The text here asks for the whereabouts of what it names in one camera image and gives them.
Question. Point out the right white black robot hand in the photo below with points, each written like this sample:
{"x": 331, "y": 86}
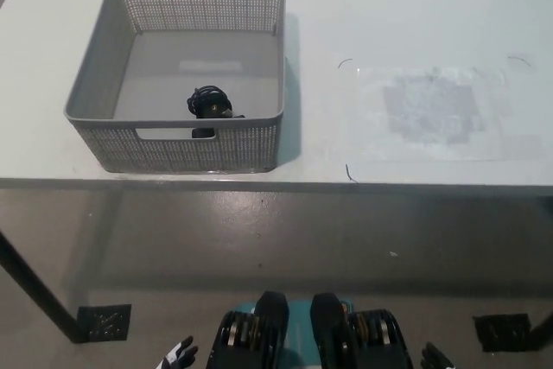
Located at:
{"x": 436, "y": 358}

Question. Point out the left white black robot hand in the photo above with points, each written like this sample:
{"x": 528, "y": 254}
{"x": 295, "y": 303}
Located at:
{"x": 178, "y": 356}

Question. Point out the black metal table leg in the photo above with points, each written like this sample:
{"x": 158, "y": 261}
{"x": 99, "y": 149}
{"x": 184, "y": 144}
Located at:
{"x": 544, "y": 326}
{"x": 39, "y": 287}

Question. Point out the clear plastic sheet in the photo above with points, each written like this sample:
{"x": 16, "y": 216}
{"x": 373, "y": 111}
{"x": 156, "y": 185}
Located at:
{"x": 371, "y": 135}

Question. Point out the gray perforated plastic basket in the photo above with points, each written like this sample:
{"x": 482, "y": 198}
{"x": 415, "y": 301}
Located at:
{"x": 108, "y": 97}

